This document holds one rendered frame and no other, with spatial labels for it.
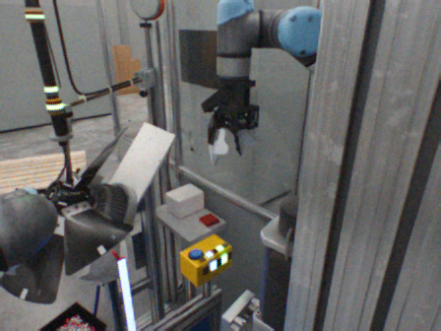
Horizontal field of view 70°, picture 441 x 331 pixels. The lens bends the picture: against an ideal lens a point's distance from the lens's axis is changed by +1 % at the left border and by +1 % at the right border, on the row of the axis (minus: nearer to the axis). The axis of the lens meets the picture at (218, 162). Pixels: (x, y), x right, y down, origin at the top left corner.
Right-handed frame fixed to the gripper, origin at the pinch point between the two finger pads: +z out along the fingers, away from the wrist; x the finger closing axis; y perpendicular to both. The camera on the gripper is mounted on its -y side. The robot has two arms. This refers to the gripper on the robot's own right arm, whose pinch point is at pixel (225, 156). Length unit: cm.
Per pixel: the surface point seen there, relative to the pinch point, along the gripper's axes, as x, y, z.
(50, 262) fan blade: -37, -50, 46
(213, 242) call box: 8.6, -15.5, 40.9
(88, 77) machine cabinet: 175, -584, 67
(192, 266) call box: -3.4, -11.9, 42.1
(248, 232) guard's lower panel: 46, -32, 64
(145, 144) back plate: 13, -67, 19
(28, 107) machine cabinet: 63, -590, 110
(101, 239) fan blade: -24.7, -29.7, 30.9
